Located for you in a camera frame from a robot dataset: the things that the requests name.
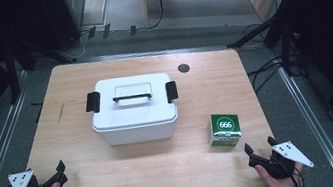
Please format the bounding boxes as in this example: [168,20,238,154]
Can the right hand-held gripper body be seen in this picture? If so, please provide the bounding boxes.
[261,136,317,183]

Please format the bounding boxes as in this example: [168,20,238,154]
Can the green cardboard box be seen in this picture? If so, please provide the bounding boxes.
[204,110,245,151]

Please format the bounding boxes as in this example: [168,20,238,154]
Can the white storage box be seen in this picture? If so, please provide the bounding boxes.
[93,111,182,151]

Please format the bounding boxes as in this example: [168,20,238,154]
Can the white box lid black handle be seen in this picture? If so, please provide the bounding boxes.
[81,68,184,136]

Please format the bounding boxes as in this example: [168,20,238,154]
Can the black metal stand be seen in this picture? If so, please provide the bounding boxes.
[0,27,82,106]
[223,8,307,86]

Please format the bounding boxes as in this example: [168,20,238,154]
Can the black round table grommet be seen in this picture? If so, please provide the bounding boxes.
[176,63,191,74]

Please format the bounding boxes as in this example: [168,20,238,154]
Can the black cabinet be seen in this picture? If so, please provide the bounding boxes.
[37,0,94,55]

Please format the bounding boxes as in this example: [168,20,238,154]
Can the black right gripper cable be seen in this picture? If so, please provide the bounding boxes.
[280,158,306,187]

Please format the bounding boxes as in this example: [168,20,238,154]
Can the black floor cables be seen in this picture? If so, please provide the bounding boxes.
[239,19,291,95]

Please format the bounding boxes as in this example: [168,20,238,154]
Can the white floor cable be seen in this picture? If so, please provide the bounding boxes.
[59,30,92,63]

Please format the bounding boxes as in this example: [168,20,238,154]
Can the black hanging cable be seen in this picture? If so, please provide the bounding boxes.
[142,0,172,31]

